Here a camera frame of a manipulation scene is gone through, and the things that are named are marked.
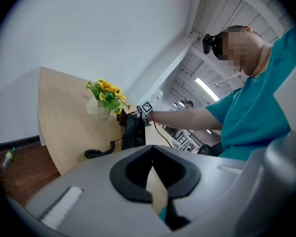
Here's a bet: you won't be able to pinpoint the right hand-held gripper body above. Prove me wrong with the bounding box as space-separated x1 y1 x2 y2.
134 100 154 127

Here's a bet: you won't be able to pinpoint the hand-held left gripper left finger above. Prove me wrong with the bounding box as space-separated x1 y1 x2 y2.
24 144 172 237

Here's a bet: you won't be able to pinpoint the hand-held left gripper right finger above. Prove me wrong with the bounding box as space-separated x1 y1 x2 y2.
152 145 247 231

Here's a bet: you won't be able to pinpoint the black desk telephone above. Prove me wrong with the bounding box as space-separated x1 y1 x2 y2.
121 114 147 151

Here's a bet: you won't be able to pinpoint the person's right forearm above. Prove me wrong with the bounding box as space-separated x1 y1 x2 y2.
147 107 224 131

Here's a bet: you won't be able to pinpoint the black office chair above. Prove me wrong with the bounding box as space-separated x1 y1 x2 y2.
196 142 224 158

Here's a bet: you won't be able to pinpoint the yellow flowers in white pot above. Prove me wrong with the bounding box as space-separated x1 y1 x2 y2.
84 79 132 120

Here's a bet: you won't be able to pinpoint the white shelf rack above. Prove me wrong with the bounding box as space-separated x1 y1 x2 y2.
171 129 201 154

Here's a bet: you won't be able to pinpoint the ceiling strip light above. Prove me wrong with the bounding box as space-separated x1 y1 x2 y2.
194 77 221 102

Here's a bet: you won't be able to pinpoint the white table leg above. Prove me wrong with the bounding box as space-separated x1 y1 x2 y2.
38 129 48 147

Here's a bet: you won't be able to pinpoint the person's teal shirt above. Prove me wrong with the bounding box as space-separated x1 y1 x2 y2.
206 25 296 161

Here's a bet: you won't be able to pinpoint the green plastic bottle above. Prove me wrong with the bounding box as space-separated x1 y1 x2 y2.
0 146 17 172

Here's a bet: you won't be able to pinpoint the person's head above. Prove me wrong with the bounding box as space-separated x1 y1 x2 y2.
213 25 273 79

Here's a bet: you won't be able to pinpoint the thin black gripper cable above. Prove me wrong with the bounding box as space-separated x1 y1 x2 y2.
152 121 174 148

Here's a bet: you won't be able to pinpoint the black cord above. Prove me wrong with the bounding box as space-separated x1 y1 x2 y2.
84 137 124 159

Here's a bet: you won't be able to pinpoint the black head camera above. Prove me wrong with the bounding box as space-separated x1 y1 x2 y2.
202 33 219 55

